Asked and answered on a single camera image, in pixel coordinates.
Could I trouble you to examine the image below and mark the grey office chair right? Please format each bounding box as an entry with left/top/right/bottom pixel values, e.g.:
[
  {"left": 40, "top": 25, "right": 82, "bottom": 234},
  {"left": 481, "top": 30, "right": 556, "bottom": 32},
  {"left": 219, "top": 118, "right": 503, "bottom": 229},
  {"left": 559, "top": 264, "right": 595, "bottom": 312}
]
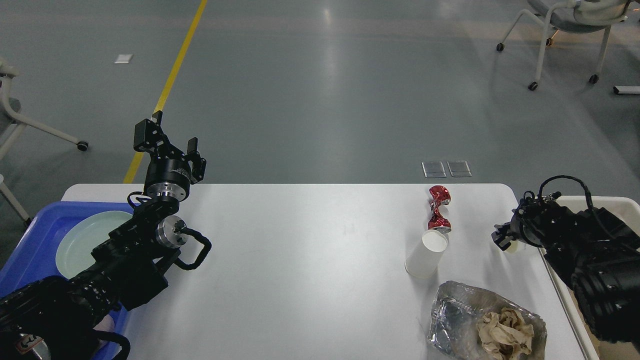
[{"left": 496, "top": 0, "right": 631, "bottom": 92}]

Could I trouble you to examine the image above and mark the silver foil tray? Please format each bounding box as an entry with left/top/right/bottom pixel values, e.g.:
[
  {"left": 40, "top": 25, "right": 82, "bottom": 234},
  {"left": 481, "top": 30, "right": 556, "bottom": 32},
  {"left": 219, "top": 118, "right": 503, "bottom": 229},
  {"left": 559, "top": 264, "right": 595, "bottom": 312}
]
[{"left": 428, "top": 280, "right": 547, "bottom": 360}]

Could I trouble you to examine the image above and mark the blue plastic tray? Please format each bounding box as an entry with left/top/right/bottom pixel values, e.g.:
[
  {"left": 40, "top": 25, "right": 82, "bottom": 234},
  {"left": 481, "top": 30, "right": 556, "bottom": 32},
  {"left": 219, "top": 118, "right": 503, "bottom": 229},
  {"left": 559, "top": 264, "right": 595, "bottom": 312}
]
[{"left": 1, "top": 202, "right": 133, "bottom": 360}]

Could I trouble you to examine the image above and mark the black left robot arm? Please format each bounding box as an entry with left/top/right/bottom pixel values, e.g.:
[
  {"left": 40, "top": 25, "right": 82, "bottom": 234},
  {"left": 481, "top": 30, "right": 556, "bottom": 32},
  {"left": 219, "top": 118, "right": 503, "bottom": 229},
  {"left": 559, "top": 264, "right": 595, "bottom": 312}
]
[{"left": 1, "top": 111, "right": 211, "bottom": 360}]

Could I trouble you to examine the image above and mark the brown paper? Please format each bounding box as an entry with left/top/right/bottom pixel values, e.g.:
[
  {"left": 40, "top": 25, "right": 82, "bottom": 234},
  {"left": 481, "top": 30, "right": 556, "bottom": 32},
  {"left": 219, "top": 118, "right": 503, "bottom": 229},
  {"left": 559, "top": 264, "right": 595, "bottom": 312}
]
[{"left": 476, "top": 307, "right": 535, "bottom": 360}]

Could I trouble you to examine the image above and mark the beige plastic bin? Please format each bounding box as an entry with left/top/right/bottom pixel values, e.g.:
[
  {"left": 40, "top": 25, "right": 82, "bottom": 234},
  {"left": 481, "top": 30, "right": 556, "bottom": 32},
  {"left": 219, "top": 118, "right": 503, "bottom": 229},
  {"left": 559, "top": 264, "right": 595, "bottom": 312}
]
[{"left": 544, "top": 196, "right": 640, "bottom": 360}]

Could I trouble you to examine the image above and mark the white bar on floor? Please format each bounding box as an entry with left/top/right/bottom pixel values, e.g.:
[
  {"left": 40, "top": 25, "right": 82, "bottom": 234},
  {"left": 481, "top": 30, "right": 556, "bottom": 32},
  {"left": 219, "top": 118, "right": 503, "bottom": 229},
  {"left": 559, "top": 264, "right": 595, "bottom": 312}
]
[{"left": 612, "top": 85, "right": 640, "bottom": 96}]

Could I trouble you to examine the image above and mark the white paper bowl cup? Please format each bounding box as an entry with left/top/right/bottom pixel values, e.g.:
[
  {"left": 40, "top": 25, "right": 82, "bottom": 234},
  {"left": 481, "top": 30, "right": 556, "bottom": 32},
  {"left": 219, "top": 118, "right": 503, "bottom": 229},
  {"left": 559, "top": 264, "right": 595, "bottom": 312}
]
[{"left": 503, "top": 240, "right": 527, "bottom": 254}]

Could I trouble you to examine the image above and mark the floor outlet plate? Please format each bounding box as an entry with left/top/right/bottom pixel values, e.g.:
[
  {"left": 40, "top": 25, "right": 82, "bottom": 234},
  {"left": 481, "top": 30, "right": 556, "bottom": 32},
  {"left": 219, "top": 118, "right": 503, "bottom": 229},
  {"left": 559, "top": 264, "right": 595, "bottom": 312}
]
[
  {"left": 446, "top": 161, "right": 473, "bottom": 178},
  {"left": 422, "top": 161, "right": 447, "bottom": 179}
]

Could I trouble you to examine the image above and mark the left floor outlet plate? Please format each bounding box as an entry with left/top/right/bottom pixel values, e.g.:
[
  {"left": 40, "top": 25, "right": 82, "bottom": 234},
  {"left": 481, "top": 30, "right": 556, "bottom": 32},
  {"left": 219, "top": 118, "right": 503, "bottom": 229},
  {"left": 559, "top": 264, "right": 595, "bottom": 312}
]
[{"left": 422, "top": 161, "right": 447, "bottom": 179}]

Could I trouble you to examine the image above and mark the right floor outlet plate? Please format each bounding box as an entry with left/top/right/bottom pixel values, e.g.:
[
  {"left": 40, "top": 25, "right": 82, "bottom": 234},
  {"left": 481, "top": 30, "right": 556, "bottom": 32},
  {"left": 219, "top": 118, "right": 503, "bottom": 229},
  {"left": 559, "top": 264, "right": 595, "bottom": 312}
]
[{"left": 446, "top": 161, "right": 473, "bottom": 178}]

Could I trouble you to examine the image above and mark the light green plate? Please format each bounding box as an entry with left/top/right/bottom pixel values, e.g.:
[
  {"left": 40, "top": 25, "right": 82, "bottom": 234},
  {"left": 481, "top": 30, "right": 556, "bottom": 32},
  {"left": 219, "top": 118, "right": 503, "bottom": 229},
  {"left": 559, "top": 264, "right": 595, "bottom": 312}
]
[{"left": 55, "top": 210, "right": 133, "bottom": 280}]

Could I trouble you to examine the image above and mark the crushed red can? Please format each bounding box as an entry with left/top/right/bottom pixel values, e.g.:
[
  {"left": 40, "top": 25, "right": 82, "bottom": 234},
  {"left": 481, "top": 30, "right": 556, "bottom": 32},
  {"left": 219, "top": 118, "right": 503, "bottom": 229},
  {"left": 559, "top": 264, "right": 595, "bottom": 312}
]
[{"left": 427, "top": 185, "right": 451, "bottom": 234}]

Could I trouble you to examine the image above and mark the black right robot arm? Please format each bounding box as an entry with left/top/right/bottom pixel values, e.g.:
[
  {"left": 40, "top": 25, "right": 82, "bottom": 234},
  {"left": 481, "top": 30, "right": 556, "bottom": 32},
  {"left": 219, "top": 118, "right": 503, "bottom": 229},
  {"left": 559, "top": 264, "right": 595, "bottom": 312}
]
[{"left": 491, "top": 174, "right": 640, "bottom": 347}]

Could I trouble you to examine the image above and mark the small beige cup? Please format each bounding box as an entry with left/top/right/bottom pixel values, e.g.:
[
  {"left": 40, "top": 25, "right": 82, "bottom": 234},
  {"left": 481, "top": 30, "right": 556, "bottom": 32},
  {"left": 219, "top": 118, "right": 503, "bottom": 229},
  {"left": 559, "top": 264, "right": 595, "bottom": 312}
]
[{"left": 404, "top": 229, "right": 449, "bottom": 280}]

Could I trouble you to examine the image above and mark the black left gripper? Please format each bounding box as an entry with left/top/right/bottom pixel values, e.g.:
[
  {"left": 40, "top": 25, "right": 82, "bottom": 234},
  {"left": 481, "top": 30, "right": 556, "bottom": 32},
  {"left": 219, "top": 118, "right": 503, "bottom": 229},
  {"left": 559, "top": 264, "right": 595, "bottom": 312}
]
[{"left": 133, "top": 111, "right": 207, "bottom": 202}]

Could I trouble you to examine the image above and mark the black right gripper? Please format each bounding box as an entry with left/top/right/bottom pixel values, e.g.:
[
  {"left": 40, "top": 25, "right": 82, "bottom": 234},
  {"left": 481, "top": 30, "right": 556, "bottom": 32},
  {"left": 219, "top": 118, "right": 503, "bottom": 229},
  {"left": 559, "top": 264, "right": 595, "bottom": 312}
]
[{"left": 491, "top": 210, "right": 544, "bottom": 251}]

